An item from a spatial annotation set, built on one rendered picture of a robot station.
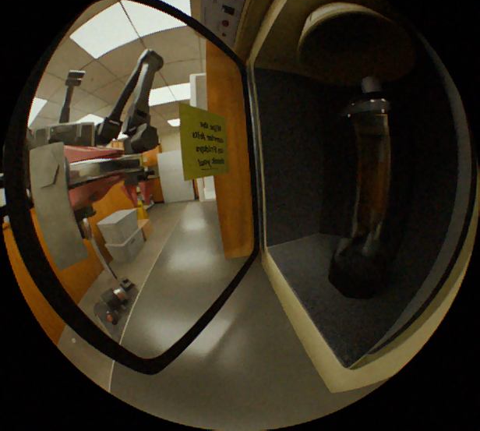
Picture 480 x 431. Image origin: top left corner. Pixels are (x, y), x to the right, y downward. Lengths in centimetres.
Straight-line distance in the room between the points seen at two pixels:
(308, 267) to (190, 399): 27
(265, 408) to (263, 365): 8
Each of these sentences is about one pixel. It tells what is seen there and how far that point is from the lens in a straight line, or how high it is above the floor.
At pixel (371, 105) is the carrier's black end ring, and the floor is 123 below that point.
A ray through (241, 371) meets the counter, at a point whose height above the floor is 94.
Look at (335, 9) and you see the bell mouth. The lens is 18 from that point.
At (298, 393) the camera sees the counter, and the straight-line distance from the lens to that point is 25.
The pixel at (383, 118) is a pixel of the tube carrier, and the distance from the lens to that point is 16.
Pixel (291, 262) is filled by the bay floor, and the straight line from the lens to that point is 26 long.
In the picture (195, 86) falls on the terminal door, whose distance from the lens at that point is 16.
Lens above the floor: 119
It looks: 12 degrees down
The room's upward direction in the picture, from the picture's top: 5 degrees counter-clockwise
